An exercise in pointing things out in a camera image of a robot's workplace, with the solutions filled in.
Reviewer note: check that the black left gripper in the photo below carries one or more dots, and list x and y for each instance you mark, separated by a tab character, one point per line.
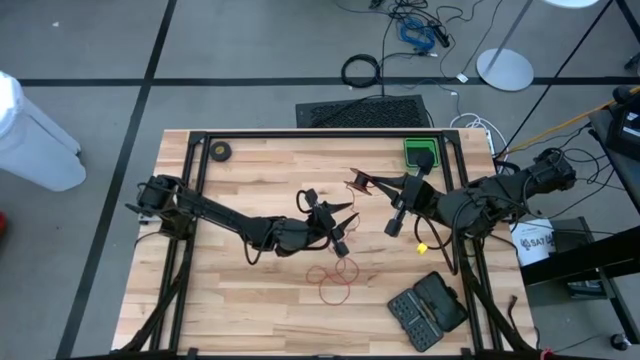
300	235

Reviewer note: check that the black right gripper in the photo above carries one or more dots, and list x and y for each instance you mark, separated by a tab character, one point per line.
425	200

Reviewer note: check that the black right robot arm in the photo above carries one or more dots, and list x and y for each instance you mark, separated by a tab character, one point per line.
500	192

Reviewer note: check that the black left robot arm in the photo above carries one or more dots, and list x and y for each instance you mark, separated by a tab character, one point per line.
210	212

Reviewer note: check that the green plastic bin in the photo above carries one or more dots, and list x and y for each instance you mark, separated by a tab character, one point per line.
412	147

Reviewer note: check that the small yellow tag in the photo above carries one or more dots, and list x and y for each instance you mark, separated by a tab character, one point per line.
423	249

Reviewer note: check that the black floor grate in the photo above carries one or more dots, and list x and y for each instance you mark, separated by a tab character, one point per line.
365	112

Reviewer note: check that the black bit set case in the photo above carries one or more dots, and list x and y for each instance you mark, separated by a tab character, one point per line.
427	312

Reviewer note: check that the black tape roll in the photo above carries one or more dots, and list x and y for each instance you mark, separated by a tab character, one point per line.
221	151

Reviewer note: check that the white round lamp base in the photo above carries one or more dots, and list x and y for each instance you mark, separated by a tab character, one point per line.
505	70

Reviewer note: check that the black cart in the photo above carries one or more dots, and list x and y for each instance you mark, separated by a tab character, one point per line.
620	175

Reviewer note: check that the white trash can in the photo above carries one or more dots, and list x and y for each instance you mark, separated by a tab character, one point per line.
35	140

